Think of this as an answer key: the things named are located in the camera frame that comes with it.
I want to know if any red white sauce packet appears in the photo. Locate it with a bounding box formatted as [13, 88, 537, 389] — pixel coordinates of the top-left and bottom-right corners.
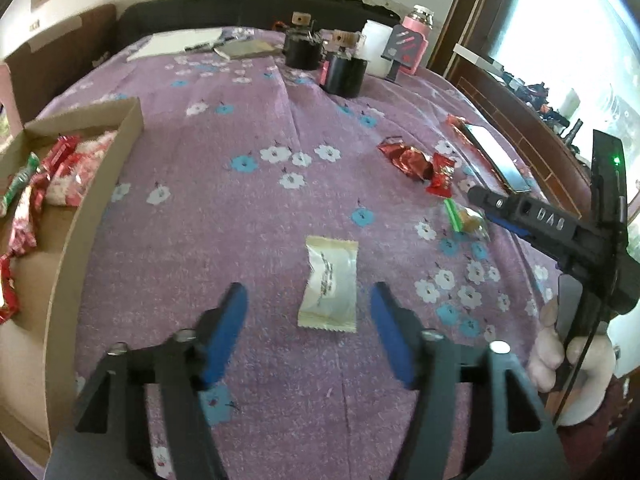
[9, 180, 48, 256]

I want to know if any pink My Melody candy packet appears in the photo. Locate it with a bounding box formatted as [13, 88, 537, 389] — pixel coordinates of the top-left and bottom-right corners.
[46, 130, 117, 207]

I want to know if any green candy packet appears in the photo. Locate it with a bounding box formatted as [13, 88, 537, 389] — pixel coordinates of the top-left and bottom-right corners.
[0, 152, 40, 218]

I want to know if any right hand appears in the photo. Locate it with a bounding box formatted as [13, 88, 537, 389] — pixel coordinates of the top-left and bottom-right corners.
[527, 297, 616, 427]

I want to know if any cream white snack packet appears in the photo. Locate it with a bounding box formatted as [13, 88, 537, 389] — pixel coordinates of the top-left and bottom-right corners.
[297, 236, 359, 333]

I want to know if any green wrapped candy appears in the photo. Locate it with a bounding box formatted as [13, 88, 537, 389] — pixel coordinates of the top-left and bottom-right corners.
[444, 198, 488, 237]

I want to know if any red snack wrapper pile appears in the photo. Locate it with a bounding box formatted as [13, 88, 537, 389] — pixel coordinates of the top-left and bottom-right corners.
[378, 136, 456, 198]

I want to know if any cardboard box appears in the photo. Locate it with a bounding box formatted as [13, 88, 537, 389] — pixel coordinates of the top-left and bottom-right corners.
[0, 98, 143, 466]

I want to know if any purple floral tablecloth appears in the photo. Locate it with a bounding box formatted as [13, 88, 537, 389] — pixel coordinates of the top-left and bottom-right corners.
[44, 48, 558, 479]

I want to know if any red snack packet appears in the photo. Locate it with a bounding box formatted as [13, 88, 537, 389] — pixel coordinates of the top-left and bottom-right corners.
[40, 134, 81, 176]

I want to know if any pink water bottle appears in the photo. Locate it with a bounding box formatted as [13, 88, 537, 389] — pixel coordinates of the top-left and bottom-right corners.
[401, 4, 434, 75]

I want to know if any black cylinder device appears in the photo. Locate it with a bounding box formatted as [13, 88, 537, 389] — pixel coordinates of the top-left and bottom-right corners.
[282, 12, 322, 70]
[319, 29, 368, 99]

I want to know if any white translucent cup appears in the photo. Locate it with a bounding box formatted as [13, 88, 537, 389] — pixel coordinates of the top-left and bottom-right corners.
[357, 20, 393, 78]

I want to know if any white paper sheet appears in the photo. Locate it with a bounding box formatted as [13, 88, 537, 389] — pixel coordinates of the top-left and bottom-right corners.
[127, 27, 224, 62]

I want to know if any black sofa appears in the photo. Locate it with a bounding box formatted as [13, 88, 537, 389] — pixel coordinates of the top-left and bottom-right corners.
[115, 0, 401, 48]

